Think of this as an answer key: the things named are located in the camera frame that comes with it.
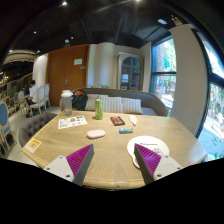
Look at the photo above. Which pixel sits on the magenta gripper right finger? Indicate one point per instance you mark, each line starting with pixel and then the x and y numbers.
pixel 154 166

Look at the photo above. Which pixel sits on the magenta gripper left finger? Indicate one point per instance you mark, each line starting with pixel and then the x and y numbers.
pixel 74 166

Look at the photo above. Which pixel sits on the white round mouse pad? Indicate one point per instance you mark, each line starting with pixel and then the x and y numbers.
pixel 150 142

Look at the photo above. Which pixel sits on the printed paper sheet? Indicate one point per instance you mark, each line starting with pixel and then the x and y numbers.
pixel 71 122

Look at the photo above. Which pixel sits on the yellow sticker card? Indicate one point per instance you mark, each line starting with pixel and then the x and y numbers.
pixel 33 145

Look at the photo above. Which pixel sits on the teal small packet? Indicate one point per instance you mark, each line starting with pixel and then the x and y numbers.
pixel 125 130

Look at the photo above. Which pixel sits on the white folded napkin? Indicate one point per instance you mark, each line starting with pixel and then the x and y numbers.
pixel 133 119

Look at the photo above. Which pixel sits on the grey tufted armchair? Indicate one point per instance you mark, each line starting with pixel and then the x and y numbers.
pixel 32 126

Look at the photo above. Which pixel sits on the brown curved sofa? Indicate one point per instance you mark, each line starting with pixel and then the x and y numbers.
pixel 148 100

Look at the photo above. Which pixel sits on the striped cushion left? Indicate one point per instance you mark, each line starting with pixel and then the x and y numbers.
pixel 90 104

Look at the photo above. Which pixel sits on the striped cushion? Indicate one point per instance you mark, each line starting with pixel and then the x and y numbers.
pixel 112 105
pixel 90 104
pixel 132 106

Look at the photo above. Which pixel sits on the striped cushion right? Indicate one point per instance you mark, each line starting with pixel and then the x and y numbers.
pixel 132 106

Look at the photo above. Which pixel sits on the green drink can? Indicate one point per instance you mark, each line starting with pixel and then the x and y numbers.
pixel 99 109

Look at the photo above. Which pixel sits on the black backpack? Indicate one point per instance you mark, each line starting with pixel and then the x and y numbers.
pixel 79 100

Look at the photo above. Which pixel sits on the striped cushion middle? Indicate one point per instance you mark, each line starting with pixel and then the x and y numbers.
pixel 112 105

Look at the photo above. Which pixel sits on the white dining chair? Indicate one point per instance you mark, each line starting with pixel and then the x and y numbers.
pixel 39 98

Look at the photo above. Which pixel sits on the clear water bottle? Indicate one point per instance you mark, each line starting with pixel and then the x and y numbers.
pixel 67 102

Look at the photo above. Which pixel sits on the blue backed chair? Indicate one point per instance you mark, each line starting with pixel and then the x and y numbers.
pixel 5 127

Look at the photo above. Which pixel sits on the seated person white shirt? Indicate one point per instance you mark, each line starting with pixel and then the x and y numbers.
pixel 32 98

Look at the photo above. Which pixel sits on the arched glass cabinet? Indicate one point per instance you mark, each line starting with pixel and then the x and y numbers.
pixel 130 72

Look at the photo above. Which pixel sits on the orange wooden door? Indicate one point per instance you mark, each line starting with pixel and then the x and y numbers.
pixel 67 70

